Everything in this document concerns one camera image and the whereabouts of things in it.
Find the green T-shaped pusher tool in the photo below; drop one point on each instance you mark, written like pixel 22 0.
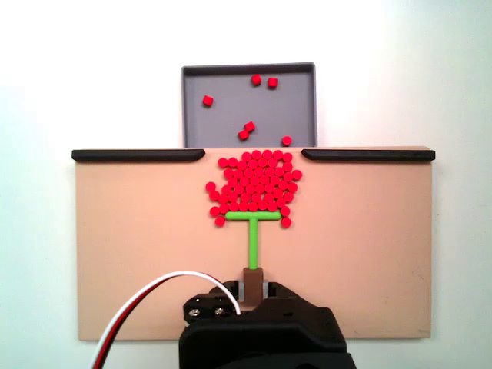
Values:
pixel 253 238

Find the red granule pile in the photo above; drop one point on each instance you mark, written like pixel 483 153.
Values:
pixel 253 180

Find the beige board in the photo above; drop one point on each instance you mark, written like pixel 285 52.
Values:
pixel 134 250

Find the red cylinder granule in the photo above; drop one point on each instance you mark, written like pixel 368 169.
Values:
pixel 272 82
pixel 256 79
pixel 285 140
pixel 250 126
pixel 243 134
pixel 207 100

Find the grey tray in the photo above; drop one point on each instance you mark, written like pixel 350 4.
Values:
pixel 223 115

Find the black edge rail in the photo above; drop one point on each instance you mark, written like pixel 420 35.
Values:
pixel 369 155
pixel 138 155

